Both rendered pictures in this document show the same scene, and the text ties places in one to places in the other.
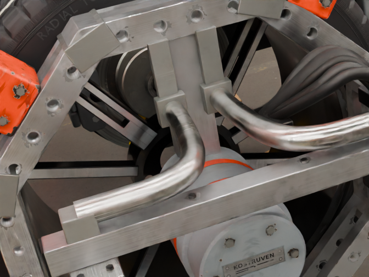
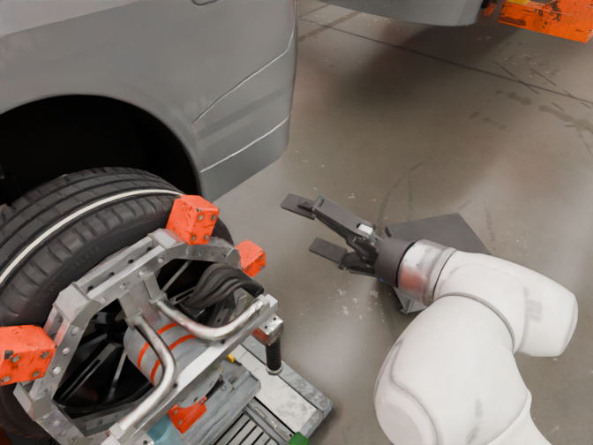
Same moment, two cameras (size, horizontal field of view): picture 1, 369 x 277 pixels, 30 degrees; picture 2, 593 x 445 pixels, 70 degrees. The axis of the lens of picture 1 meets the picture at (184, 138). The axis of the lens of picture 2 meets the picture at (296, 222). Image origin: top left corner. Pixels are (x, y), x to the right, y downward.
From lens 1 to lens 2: 45 cm
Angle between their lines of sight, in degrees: 35
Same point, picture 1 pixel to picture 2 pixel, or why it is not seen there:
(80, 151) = not seen: outside the picture
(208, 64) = (152, 290)
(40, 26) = (36, 299)
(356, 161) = (245, 333)
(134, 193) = (151, 404)
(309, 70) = (211, 286)
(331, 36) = (210, 249)
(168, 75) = (131, 305)
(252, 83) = not seen: hidden behind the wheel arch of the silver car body
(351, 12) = not seen: hidden behind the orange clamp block
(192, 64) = (142, 292)
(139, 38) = (112, 296)
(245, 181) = (198, 365)
